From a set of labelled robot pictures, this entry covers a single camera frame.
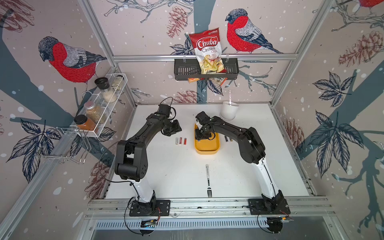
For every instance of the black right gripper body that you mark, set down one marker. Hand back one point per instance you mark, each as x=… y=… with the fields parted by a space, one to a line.
x=200 y=134

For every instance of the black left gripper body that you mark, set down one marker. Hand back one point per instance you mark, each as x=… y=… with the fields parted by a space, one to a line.
x=172 y=127

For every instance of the yellow plastic storage box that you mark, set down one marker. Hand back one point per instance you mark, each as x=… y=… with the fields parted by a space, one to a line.
x=208 y=147

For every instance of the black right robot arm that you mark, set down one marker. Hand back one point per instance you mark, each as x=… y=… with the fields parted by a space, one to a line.
x=252 y=151

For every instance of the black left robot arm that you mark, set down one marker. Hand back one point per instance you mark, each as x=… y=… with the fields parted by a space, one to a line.
x=131 y=161

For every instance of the white cup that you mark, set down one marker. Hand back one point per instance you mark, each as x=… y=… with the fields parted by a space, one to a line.
x=229 y=110

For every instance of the pink straw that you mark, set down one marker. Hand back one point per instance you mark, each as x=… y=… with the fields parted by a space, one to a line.
x=230 y=97

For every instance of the silver fork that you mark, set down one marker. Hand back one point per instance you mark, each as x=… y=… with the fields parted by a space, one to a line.
x=209 y=189

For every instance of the Chuba cassava chips bag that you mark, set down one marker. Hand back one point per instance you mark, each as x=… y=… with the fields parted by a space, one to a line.
x=207 y=48

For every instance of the silver lid spice jar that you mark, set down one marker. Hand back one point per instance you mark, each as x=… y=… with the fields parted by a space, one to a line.
x=95 y=112

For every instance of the black lid spice jar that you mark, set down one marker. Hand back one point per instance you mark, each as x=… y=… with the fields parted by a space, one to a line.
x=107 y=92

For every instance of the orange spice jar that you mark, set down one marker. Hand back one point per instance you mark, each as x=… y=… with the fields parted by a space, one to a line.
x=84 y=123

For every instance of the black wire basket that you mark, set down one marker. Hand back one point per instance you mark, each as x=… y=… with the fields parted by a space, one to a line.
x=191 y=69

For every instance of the white wire spice rack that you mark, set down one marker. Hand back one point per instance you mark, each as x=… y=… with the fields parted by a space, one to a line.
x=117 y=82

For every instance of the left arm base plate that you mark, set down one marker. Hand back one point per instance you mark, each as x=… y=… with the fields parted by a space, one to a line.
x=154 y=208

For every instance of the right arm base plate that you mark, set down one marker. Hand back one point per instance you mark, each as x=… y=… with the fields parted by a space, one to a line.
x=263 y=207

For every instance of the aluminium frame corner post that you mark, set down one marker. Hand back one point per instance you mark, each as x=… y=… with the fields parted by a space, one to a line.
x=100 y=36

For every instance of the aluminium front rail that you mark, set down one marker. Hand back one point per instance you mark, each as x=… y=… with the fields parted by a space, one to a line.
x=190 y=208

